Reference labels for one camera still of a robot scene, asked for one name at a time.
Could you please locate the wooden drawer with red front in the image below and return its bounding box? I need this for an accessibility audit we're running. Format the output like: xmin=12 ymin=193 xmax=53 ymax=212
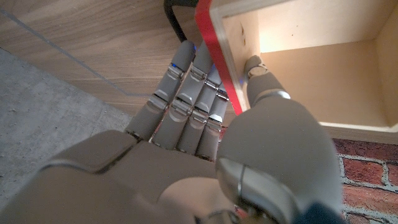
xmin=164 ymin=0 xmax=398 ymax=146

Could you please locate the red brick printed backdrop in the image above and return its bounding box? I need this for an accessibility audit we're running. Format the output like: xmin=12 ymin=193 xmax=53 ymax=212
xmin=217 ymin=126 xmax=398 ymax=224

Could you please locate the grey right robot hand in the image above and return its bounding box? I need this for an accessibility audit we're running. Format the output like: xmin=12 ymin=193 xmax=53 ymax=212
xmin=0 ymin=39 xmax=345 ymax=224

